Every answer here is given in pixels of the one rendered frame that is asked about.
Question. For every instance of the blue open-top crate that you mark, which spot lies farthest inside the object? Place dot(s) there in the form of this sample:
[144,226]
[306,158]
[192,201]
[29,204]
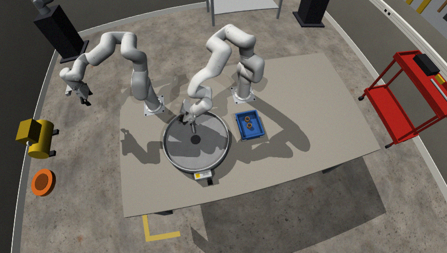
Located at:
[256,130]

